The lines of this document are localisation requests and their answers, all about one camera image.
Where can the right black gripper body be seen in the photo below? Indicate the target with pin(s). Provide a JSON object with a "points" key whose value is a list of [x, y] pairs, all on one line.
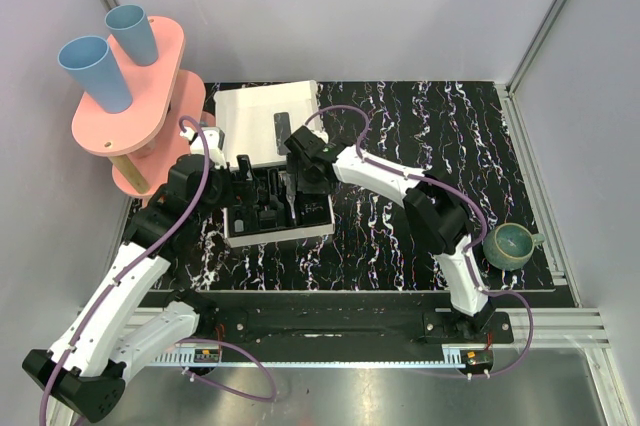
{"points": [[306, 180]]}

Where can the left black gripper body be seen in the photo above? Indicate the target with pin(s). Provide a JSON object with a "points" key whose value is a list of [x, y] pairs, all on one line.
{"points": [[239, 185]]}

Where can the black comb attachment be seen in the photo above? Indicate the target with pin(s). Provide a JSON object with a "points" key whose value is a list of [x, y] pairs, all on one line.
{"points": [[268, 219]]}

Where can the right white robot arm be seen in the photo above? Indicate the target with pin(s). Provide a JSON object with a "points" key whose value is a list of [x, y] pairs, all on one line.
{"points": [[437, 214]]}

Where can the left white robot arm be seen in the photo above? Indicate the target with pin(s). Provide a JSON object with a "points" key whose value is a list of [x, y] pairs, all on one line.
{"points": [[89, 366]]}

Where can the white clipper kit box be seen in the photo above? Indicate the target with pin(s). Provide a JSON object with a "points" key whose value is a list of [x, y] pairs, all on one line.
{"points": [[256, 121]]}

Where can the pink tiered wooden shelf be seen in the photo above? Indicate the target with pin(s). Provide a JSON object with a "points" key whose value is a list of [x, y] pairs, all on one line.
{"points": [[144, 141]]}

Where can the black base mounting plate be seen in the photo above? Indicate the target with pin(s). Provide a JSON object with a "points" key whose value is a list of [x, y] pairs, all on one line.
{"points": [[423, 317]]}

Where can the far blue plastic cup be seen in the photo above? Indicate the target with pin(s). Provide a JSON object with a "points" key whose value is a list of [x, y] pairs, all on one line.
{"points": [[130, 26]]}

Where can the blue plastic cup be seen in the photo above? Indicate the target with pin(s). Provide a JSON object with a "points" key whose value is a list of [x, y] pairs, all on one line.
{"points": [[90, 61], [130, 26]]}

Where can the near blue plastic cup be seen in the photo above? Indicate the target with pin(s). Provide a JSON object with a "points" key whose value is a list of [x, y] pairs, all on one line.
{"points": [[90, 61]]}

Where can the green ceramic bowl cup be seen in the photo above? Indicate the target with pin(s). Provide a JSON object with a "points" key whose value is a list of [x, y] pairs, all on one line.
{"points": [[510, 246]]}

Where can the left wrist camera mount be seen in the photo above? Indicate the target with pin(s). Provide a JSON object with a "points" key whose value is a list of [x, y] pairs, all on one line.
{"points": [[211, 145]]}

